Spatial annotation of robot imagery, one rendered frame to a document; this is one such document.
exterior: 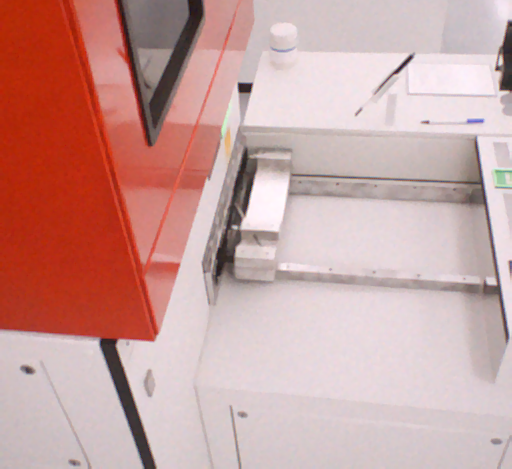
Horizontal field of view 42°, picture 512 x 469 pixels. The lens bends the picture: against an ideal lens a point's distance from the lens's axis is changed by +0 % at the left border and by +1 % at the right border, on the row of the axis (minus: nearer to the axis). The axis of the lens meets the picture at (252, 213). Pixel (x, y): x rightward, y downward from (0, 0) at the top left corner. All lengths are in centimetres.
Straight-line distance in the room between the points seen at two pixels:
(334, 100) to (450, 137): 29
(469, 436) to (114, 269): 80
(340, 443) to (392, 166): 65
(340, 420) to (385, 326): 20
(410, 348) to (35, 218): 81
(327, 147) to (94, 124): 104
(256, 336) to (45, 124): 79
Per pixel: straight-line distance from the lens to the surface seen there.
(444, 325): 135
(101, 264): 73
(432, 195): 158
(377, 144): 157
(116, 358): 86
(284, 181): 153
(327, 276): 138
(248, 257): 133
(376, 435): 133
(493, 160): 151
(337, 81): 172
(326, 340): 130
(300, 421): 131
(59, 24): 56
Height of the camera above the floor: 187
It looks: 43 degrees down
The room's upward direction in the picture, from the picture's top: 5 degrees counter-clockwise
